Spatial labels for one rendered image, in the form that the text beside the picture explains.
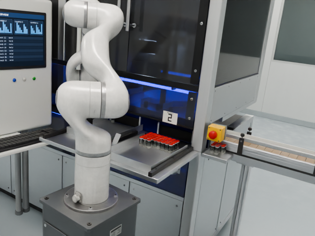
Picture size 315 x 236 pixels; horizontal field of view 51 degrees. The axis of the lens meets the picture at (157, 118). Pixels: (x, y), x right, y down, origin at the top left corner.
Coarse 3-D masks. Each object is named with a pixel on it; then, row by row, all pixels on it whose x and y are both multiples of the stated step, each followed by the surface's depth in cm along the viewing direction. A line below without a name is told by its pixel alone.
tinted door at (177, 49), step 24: (144, 0) 165; (168, 0) 159; (192, 0) 152; (144, 24) 168; (168, 24) 161; (192, 24) 155; (144, 48) 171; (168, 48) 164; (192, 48) 157; (144, 72) 174; (168, 72) 166
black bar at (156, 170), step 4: (188, 148) 163; (192, 148) 165; (180, 152) 157; (184, 152) 158; (188, 152) 162; (176, 156) 152; (180, 156) 154; (168, 160) 147; (172, 160) 148; (176, 160) 151; (164, 164) 142; (168, 164) 145; (156, 168) 137; (160, 168) 138; (164, 168) 142; (148, 172) 133; (152, 172) 133; (156, 172) 136; (148, 176) 134; (152, 176) 134
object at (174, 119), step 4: (164, 112) 171; (168, 112) 170; (164, 116) 171; (168, 116) 170; (172, 116) 169; (176, 116) 168; (164, 120) 172; (172, 120) 169; (176, 120) 168; (176, 124) 168
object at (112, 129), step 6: (96, 120) 193; (102, 120) 198; (108, 120) 201; (102, 126) 189; (108, 126) 190; (114, 126) 191; (120, 126) 192; (126, 126) 193; (138, 126) 185; (72, 132) 172; (108, 132) 181; (114, 132) 182; (120, 132) 182; (126, 132) 176
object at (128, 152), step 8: (136, 136) 169; (120, 144) 159; (128, 144) 165; (136, 144) 167; (112, 152) 146; (120, 152) 155; (128, 152) 156; (136, 152) 157; (144, 152) 158; (152, 152) 159; (160, 152) 159; (176, 152) 154; (120, 160) 144; (128, 160) 141; (136, 160) 148; (144, 160) 149; (152, 160) 149; (160, 160) 142; (136, 168) 140; (144, 168) 137; (152, 168) 137
